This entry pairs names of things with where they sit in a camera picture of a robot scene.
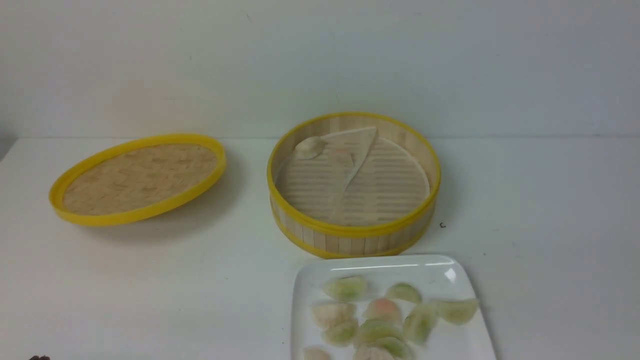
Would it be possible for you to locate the white square plate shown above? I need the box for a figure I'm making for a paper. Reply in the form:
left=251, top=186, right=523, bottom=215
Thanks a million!
left=290, top=254, right=496, bottom=360

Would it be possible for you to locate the green dumpling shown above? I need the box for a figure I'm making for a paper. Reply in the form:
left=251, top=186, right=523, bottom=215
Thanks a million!
left=384, top=282, right=423, bottom=305

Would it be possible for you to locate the green dumpling plate middle right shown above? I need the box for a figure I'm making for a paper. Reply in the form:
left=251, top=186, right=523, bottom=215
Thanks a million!
left=402, top=301, right=439, bottom=346

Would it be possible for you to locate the pink dumpling under liner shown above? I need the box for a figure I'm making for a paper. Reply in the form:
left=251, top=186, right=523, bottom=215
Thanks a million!
left=330, top=148, right=354, bottom=168

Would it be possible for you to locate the white steamer liner paper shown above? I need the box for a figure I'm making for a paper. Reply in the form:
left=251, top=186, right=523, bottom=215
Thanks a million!
left=274, top=126, right=431, bottom=227

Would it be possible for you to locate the white dumpling plate left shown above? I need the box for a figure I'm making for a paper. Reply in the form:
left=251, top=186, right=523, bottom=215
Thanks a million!
left=310, top=301, right=357, bottom=330

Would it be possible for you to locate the green dumpling plate bottom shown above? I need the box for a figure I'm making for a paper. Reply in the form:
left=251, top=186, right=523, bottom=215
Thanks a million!
left=372, top=336, right=415, bottom=360

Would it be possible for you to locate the green dumpling plate top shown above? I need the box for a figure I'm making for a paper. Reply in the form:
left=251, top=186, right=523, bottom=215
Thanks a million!
left=322, top=275, right=369, bottom=302

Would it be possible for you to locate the green dumpling plate lower left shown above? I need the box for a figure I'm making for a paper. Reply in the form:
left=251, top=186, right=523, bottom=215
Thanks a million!
left=321, top=318, right=359, bottom=347

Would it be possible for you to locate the white dumpling plate bottom edge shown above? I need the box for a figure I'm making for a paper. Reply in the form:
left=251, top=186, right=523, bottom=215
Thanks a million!
left=352, top=344, right=395, bottom=360

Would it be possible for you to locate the yellow rimmed bamboo steamer basket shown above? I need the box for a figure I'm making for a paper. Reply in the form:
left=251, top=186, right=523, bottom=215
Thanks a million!
left=266, top=112, right=442, bottom=259

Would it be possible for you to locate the green dumpling plate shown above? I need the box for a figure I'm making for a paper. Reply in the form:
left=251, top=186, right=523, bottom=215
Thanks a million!
left=321, top=318, right=359, bottom=347
left=353, top=318, right=403, bottom=347
left=402, top=301, right=439, bottom=346
left=435, top=298, right=480, bottom=326
left=372, top=336, right=415, bottom=360
left=322, top=275, right=369, bottom=302

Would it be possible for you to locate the yellow rimmed bamboo steamer lid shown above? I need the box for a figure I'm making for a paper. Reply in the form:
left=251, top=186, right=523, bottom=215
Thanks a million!
left=48, top=133, right=227, bottom=227

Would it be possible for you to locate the pink dumpling plate centre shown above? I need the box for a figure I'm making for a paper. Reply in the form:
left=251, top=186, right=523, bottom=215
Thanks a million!
left=362, top=297, right=402, bottom=325

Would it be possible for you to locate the green dumpling plate centre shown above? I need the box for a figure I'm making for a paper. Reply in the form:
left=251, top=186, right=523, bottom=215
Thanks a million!
left=353, top=318, right=403, bottom=347

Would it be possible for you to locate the white dumpling in steamer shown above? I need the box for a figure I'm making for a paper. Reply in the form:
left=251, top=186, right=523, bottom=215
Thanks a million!
left=294, top=136, right=327, bottom=160

